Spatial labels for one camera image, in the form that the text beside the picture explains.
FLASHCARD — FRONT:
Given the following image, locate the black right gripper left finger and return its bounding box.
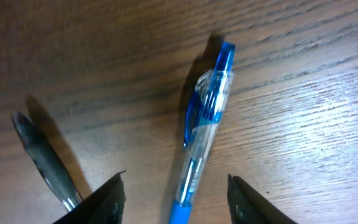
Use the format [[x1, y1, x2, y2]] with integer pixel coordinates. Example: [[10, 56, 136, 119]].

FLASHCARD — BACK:
[[53, 171, 126, 224]]

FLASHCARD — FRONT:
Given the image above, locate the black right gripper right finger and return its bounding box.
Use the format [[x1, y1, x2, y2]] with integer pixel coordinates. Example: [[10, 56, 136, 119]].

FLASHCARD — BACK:
[[227, 174, 297, 224]]

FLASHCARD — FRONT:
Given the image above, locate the black ballpoint pen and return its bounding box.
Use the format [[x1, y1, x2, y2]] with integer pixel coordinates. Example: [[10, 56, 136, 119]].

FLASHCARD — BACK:
[[12, 112, 82, 212]]

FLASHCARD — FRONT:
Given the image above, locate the blue ballpoint pen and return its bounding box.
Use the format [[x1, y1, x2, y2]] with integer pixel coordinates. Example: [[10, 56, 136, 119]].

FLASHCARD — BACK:
[[169, 42, 235, 224]]

